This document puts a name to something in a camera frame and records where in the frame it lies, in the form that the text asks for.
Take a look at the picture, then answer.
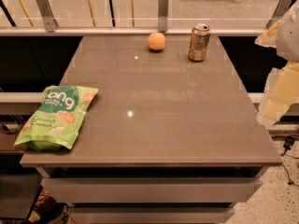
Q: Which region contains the metal railing bracket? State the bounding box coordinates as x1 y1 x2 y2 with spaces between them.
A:
36 0 58 33
266 0 292 28
158 0 169 33

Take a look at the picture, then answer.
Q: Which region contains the left metal railing bracket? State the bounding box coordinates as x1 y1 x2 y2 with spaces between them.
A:
36 0 58 33

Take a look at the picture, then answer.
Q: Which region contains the metal railing bar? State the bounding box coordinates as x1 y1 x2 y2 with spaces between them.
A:
0 27 266 36

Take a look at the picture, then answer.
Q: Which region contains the orange fruit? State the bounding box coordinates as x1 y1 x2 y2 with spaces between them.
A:
148 33 165 50

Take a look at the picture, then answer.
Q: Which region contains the lower grey drawer front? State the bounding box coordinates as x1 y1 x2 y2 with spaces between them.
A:
69 207 235 224

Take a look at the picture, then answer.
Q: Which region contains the grey drawer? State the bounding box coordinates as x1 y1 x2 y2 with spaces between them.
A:
69 207 235 224
42 178 263 203

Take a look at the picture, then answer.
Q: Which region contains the upper grey drawer front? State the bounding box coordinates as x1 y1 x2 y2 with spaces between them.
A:
42 178 263 203

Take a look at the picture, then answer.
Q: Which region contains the green rice chip bag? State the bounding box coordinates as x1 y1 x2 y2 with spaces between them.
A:
14 86 99 151

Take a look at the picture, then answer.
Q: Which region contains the gold soda can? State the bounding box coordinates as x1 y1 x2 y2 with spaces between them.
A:
188 23 210 62

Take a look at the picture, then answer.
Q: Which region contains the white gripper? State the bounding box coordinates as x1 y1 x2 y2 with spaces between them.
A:
254 0 299 125

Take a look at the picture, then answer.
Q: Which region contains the black power adapter with cable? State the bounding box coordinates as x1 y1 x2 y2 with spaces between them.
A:
281 136 299 187

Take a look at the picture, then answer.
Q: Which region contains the right metal railing bracket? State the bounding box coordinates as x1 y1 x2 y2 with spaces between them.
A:
266 0 292 28

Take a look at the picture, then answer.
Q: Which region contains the middle metal railing bracket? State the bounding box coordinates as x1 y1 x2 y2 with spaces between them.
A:
158 0 169 33

